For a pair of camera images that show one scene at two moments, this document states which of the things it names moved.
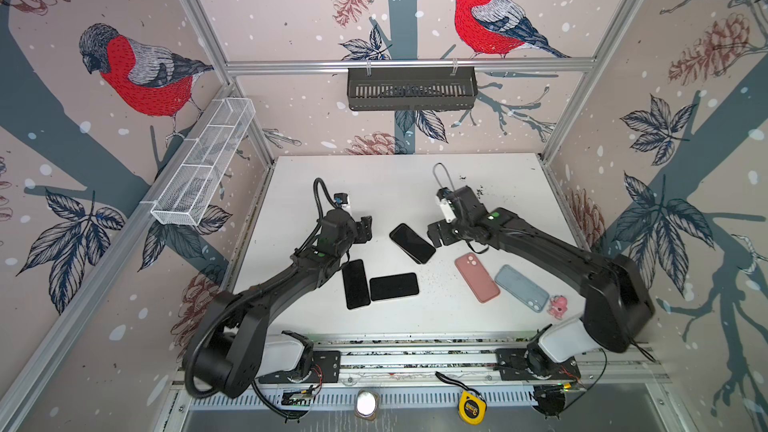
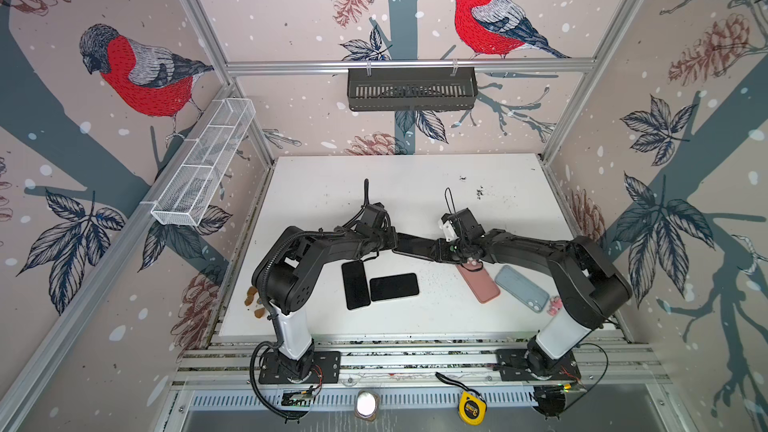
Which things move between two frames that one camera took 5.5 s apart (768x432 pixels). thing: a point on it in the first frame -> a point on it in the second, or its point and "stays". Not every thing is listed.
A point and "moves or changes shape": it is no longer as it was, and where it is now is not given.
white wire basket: x=183 y=197 stays
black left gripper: x=364 y=228 -> x=391 y=234
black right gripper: x=447 y=230 -> x=458 y=258
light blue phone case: x=522 y=288 stays
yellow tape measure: x=472 y=406 stays
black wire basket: x=412 y=88 stays
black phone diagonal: x=412 y=243 moves or changes shape
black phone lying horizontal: x=393 y=286 stays
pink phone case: x=481 y=283 stays
